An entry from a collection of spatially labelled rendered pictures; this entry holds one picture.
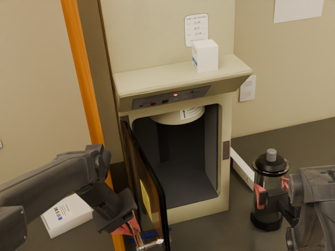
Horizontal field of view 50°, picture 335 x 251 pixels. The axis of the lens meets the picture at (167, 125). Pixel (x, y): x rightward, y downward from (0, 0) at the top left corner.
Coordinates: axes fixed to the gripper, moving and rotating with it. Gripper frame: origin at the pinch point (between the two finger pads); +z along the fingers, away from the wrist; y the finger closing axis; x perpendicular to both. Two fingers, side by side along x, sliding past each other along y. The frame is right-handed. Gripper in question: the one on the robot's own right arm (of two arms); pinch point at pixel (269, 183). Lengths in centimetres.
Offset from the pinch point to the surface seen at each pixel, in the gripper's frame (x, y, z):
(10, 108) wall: -17, 78, 49
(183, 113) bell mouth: -24.8, 24.5, 7.9
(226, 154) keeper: -9.2, 11.8, 6.7
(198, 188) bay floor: 7.6, 18.7, 14.0
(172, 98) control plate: -34.0, 29.6, -1.2
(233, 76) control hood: -39.5, 15.9, -6.7
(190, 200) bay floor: 8.0, 22.9, 9.1
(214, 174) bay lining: 1.7, 13.6, 12.2
